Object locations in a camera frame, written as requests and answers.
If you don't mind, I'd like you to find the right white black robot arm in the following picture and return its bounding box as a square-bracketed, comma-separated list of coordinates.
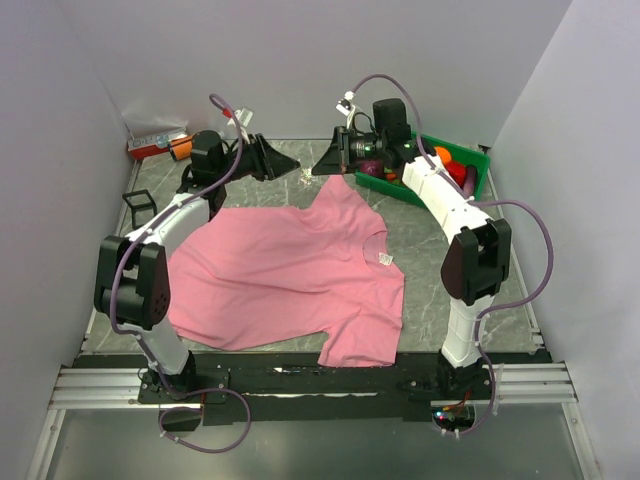
[311, 93, 512, 399]

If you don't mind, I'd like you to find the clear plastic bag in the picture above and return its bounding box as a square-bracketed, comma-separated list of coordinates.
[121, 101, 188, 137]

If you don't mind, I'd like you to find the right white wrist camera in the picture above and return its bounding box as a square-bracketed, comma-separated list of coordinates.
[336, 91, 359, 117]

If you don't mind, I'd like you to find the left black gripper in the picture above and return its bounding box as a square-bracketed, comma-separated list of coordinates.
[216, 134, 301, 185]

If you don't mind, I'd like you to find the aluminium rail frame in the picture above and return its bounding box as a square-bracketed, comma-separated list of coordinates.
[27, 362, 601, 480]

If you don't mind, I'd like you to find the orange toy fruit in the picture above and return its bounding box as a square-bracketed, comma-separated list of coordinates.
[435, 146, 453, 165]

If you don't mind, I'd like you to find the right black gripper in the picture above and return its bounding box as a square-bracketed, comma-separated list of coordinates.
[311, 126, 386, 176]

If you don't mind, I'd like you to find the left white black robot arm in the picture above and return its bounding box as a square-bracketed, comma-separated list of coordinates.
[94, 130, 300, 402]

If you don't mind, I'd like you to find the orange cylindrical bottle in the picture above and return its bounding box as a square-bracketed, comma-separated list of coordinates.
[169, 136, 192, 162]

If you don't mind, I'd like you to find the pink t-shirt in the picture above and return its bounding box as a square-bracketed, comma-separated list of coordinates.
[168, 176, 405, 367]

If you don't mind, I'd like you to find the purple eggplant toy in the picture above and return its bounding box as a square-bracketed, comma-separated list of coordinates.
[462, 165, 478, 196]

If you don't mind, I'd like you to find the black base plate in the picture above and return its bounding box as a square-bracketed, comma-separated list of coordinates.
[52, 350, 566, 426]

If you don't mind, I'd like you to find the purple onion toy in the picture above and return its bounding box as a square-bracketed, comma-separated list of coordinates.
[359, 159, 385, 178]

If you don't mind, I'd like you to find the green plastic bin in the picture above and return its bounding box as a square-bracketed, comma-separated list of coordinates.
[355, 135, 490, 208]

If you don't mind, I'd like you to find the red white flat box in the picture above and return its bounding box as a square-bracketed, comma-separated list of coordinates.
[127, 128, 187, 161]

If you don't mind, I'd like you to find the small black square frame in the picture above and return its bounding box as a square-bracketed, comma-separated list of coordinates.
[122, 189, 158, 230]

